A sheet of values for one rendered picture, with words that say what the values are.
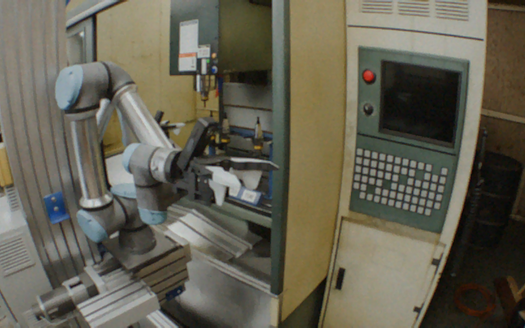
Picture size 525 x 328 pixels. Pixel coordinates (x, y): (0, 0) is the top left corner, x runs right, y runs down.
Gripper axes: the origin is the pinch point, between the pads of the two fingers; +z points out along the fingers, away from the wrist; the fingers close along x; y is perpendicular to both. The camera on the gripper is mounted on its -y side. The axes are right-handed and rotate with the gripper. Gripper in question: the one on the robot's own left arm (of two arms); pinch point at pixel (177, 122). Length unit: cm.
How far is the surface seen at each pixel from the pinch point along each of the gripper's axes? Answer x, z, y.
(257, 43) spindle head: 15, 50, -42
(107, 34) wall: -116, 7, -64
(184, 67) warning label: -12.5, 14.6, -29.5
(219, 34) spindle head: 16, 17, -48
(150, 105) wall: -118, 53, 8
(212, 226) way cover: 23, 1, 56
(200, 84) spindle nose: -12.7, 28.3, -17.2
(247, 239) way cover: 45, 6, 57
